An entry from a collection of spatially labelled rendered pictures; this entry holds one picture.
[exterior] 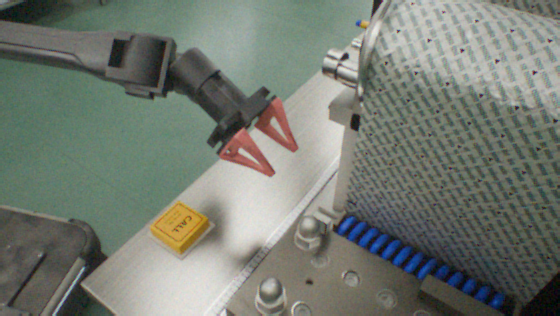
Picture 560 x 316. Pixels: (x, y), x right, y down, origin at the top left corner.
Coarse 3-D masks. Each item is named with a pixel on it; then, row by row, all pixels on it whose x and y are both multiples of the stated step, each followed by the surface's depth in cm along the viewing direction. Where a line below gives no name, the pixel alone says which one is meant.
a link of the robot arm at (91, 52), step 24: (0, 24) 56; (0, 48) 56; (24, 48) 56; (48, 48) 56; (72, 48) 55; (96, 48) 55; (120, 48) 58; (144, 48) 55; (96, 72) 55; (120, 72) 55; (144, 72) 55
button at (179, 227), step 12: (180, 204) 70; (168, 216) 68; (180, 216) 68; (192, 216) 68; (204, 216) 68; (156, 228) 66; (168, 228) 66; (180, 228) 66; (192, 228) 66; (204, 228) 68; (168, 240) 65; (180, 240) 65; (192, 240) 66; (180, 252) 65
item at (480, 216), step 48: (384, 144) 44; (432, 144) 41; (384, 192) 49; (432, 192) 44; (480, 192) 41; (528, 192) 38; (432, 240) 49; (480, 240) 44; (528, 240) 41; (528, 288) 44
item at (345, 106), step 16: (352, 64) 52; (336, 80) 54; (352, 80) 52; (336, 96) 56; (352, 96) 56; (336, 112) 56; (352, 112) 54; (352, 128) 56; (352, 144) 59; (352, 160) 61; (336, 192) 67; (320, 208) 71; (336, 208) 70
